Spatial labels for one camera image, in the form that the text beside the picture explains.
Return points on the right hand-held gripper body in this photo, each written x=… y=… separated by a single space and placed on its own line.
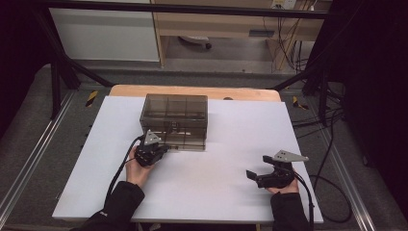
x=279 y=179

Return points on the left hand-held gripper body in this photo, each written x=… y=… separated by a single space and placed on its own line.
x=149 y=155

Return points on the smoky transparent drawer box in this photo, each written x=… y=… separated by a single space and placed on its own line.
x=174 y=106

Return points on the person's right hand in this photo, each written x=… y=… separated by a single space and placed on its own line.
x=288 y=190

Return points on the person's left hand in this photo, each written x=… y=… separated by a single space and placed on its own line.
x=136 y=174

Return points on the white board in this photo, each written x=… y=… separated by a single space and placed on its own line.
x=198 y=186

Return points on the yellow black tape strip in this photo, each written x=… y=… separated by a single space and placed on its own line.
x=300 y=104
x=92 y=97

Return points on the wooden table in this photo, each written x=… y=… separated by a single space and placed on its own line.
x=192 y=90

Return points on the black metal stand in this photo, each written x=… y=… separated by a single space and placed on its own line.
x=56 y=86
x=323 y=96

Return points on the chair base with caster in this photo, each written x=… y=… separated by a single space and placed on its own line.
x=194 y=39

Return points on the white cabinet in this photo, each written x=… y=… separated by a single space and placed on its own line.
x=106 y=35

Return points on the wooden desk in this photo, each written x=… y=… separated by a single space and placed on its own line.
x=208 y=27

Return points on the black curtain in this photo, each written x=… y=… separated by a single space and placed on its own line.
x=19 y=48
x=378 y=80

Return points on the white power strip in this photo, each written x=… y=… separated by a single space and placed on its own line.
x=284 y=4

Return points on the aluminium rail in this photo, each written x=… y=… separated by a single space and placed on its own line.
x=352 y=192
x=37 y=149

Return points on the black frame bar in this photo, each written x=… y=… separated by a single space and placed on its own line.
x=192 y=8

